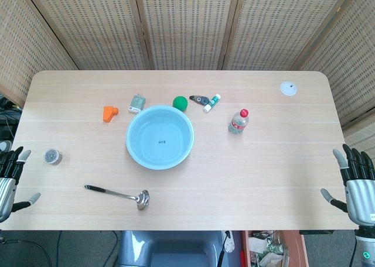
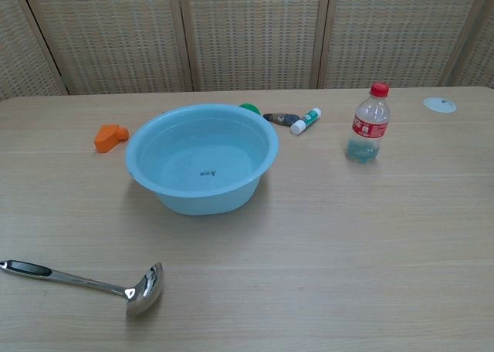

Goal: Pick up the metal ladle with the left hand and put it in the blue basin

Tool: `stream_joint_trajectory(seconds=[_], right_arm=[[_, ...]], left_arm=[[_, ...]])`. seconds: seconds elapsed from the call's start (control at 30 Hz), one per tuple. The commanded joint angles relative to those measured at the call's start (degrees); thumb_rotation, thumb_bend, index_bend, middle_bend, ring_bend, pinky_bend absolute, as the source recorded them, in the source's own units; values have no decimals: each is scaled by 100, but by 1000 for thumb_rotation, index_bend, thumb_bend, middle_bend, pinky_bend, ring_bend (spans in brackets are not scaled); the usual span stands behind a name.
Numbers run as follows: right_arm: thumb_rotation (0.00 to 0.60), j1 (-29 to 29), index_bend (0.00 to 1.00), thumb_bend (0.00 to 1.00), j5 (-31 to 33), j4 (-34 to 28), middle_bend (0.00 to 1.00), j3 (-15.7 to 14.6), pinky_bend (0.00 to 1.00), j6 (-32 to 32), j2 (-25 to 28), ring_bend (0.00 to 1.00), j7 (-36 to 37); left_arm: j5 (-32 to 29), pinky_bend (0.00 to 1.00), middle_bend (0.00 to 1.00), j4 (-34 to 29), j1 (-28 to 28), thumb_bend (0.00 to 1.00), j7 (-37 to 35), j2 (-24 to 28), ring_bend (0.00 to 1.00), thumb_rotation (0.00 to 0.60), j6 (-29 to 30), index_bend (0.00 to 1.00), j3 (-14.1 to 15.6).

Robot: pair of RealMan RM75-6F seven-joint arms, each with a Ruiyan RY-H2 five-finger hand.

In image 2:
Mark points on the light blue plastic basin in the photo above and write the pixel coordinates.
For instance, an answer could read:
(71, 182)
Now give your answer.
(200, 155)

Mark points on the woven rattan folding screen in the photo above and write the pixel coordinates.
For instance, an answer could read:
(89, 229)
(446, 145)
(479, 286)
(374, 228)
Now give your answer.
(251, 31)

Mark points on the white green glue stick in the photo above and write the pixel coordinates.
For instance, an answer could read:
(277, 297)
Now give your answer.
(306, 121)

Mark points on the green round object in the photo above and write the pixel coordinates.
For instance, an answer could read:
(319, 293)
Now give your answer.
(250, 108)

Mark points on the clear cola bottle red cap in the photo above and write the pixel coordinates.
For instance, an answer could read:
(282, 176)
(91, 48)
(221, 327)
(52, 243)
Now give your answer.
(368, 128)

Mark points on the white round table grommet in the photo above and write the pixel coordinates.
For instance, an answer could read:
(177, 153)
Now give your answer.
(439, 104)

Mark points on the orange plastic block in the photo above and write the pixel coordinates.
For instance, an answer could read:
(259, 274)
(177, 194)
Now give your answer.
(108, 137)

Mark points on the grey brown small tool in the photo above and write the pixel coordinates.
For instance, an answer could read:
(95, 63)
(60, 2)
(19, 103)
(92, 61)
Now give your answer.
(281, 118)

